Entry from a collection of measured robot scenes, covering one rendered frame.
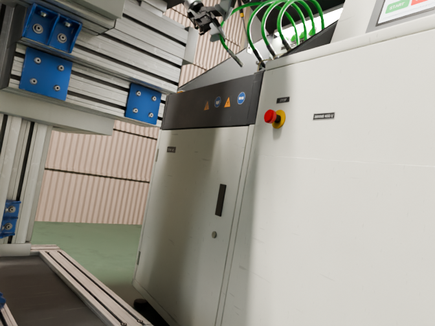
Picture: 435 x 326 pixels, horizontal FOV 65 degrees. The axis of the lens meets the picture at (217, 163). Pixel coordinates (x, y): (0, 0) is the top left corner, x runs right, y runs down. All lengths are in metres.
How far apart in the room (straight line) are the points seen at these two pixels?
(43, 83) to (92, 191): 2.59
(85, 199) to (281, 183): 2.63
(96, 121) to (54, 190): 2.33
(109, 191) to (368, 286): 2.92
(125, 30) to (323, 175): 0.55
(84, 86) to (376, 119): 0.62
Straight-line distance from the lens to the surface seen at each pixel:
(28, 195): 1.02
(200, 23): 1.58
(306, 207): 0.81
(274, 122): 0.94
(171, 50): 0.90
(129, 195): 3.51
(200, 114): 1.29
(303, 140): 0.85
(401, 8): 1.17
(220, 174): 1.10
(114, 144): 3.38
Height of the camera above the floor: 0.62
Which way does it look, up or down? 2 degrees up
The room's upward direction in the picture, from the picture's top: 10 degrees clockwise
